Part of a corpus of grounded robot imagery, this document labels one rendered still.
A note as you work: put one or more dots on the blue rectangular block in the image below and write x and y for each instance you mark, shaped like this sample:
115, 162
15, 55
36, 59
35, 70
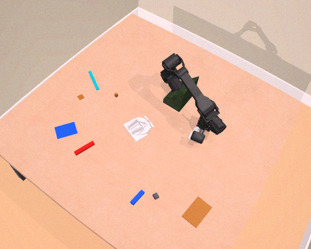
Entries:
137, 197

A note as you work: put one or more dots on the brown flat plate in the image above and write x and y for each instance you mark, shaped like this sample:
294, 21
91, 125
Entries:
80, 97

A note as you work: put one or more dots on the red rectangular bar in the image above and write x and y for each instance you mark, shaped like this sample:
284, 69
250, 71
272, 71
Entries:
83, 148

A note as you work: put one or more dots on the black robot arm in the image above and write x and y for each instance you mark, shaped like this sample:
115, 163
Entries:
204, 105

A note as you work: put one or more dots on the brown rectangular plate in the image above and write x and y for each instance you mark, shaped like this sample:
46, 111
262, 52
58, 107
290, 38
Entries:
196, 212

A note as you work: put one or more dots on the blue flat plate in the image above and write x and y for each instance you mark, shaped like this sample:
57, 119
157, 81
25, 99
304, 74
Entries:
65, 130

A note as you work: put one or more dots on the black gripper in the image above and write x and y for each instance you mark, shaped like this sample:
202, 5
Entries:
199, 136

